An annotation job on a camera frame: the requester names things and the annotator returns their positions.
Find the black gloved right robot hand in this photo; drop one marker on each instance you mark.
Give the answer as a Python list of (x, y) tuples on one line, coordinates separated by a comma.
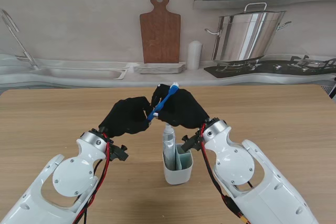
[(186, 108)]

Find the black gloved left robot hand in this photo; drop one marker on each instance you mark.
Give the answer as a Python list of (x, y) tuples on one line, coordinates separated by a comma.
[(126, 116)]

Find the blue toothbrush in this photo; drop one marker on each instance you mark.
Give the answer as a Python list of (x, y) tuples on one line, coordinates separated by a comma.
[(166, 98)]

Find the white silver toothpaste tube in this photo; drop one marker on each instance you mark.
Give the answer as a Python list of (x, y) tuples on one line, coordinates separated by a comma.
[(168, 140)]

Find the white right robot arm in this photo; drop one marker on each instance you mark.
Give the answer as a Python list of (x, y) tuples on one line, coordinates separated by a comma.
[(236, 171)]

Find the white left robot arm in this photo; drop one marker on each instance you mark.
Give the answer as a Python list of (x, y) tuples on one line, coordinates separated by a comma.
[(68, 176)]

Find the white divided toothbrush holder cup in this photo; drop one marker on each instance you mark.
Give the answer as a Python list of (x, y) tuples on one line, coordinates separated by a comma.
[(177, 176)]

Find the stack of white plates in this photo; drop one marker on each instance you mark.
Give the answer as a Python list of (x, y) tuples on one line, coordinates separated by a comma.
[(158, 68)]

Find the white cylindrical canister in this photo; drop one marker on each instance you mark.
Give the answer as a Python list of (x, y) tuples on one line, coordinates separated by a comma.
[(194, 54)]

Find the brown wooden cutting board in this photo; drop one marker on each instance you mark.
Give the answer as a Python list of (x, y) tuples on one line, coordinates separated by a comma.
[(160, 35)]

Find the black gas stove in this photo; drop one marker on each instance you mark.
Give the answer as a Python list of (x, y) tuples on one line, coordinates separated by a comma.
[(270, 69)]

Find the large steel stock pot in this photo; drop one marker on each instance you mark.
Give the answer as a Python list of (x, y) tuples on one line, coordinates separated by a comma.
[(246, 37)]

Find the chrome arched faucet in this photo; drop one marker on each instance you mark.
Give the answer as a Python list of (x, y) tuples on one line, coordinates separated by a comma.
[(19, 43)]

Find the perforated metal panel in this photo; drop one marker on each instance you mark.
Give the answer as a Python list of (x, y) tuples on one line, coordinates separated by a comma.
[(331, 89)]

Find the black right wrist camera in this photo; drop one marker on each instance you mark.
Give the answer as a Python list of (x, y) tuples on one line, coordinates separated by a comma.
[(190, 144)]

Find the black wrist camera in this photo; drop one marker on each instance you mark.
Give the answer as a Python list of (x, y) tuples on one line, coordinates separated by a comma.
[(190, 144), (118, 153)]

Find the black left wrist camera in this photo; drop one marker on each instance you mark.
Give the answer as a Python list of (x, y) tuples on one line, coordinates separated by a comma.
[(118, 153)]

